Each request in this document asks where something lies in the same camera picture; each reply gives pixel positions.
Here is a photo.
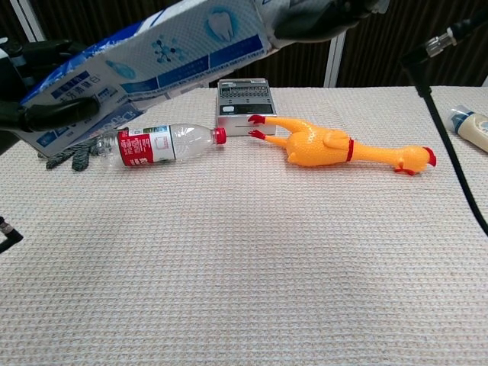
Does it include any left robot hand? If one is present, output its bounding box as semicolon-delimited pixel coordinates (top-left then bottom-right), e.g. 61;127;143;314
0;36;102;157

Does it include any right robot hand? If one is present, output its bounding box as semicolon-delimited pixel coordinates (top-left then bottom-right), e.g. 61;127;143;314
272;0;390;41

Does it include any blue white toothpaste box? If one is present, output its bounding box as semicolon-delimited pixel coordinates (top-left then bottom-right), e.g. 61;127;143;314
21;0;293;157

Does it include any silver boxed electronic device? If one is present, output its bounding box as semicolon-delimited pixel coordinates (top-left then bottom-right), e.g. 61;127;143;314
216;78;278;137

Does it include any grey knit work glove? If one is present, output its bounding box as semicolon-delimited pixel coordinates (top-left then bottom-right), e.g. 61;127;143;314
45;139;96;172

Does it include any clear red-label plastic bottle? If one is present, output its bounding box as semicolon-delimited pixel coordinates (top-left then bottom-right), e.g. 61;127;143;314
95;124;228;169

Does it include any yellow rubber chicken toy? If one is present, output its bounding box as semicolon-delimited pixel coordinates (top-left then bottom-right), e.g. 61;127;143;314
247;114;438;176

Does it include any beige blue-cap squeeze bottle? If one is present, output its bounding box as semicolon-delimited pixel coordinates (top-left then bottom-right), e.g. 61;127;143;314
445;105;488;154

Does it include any beige woven tablecloth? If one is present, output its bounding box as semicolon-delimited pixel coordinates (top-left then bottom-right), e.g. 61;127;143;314
0;85;488;366

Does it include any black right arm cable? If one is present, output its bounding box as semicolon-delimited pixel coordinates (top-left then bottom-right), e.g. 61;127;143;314
400;7;488;226

